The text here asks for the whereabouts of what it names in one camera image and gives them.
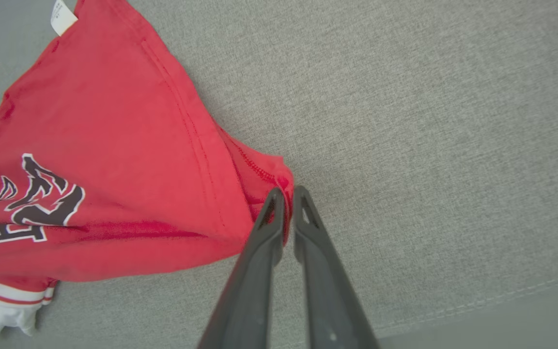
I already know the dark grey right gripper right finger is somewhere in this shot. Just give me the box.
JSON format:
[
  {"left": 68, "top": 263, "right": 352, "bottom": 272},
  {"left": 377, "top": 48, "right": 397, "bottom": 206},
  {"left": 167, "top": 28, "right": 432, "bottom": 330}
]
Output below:
[{"left": 293, "top": 186, "right": 381, "bottom": 349}]

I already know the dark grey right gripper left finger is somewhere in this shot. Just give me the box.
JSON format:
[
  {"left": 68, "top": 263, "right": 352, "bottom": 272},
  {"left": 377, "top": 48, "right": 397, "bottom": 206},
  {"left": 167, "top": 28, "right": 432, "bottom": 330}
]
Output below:
[{"left": 198, "top": 188, "right": 286, "bottom": 349}]

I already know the red basketball jersey white trim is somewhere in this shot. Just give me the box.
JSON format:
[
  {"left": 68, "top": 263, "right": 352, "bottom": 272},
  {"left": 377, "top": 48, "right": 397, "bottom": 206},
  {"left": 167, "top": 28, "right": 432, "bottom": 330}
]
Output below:
[{"left": 0, "top": 0, "right": 295, "bottom": 349}]

